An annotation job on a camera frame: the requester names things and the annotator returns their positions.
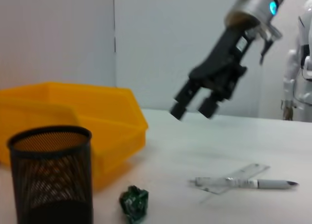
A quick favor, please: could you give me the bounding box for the silver white pen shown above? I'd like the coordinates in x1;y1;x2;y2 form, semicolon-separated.
195;176;300;190

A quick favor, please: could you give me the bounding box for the clear plastic ruler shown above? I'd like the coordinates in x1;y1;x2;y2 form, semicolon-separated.
189;163;271;196

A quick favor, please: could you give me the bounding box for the yellow plastic bin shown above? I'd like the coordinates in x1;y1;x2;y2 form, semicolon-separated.
0;81;149;193

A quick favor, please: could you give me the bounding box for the green plastic wrapper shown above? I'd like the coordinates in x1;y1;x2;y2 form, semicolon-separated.
118;184;150;222

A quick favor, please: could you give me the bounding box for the white humanoid robot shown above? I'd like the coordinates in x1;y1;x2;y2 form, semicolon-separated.
280;0;312;123

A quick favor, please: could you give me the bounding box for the black mesh pen holder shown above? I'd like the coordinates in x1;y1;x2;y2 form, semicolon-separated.
6;125;95;224

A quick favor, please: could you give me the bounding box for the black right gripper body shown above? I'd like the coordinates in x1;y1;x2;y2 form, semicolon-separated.
189;26;258;102

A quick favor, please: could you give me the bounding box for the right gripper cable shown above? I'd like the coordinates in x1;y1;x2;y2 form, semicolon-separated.
258;37;275;65

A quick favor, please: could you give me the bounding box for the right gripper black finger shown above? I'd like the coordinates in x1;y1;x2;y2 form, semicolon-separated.
197;86;233;120
170;79;203;121

